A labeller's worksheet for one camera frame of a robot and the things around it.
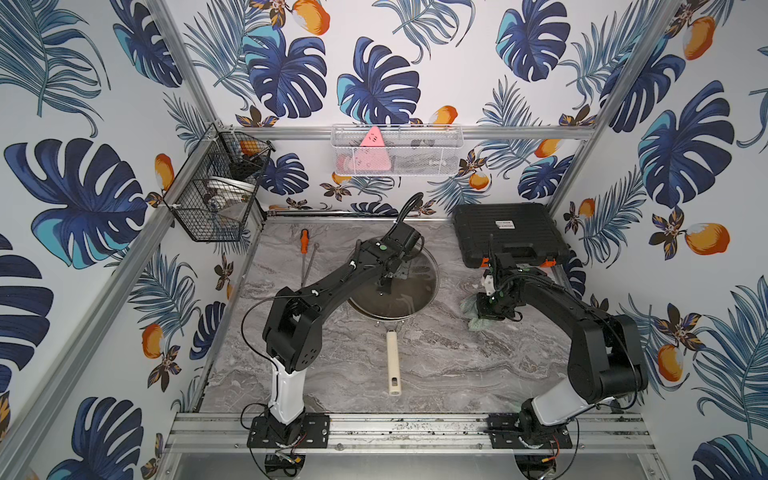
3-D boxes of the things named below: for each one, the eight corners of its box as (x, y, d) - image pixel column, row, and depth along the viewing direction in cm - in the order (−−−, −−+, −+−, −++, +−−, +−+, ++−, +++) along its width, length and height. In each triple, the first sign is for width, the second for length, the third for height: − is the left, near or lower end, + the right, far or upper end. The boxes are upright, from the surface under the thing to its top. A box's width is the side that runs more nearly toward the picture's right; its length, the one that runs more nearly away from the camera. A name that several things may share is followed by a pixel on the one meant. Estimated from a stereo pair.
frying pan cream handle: (389, 405, 81) (389, 392, 71) (387, 344, 91) (387, 325, 81) (400, 405, 81) (402, 392, 71) (396, 344, 91) (397, 325, 81)
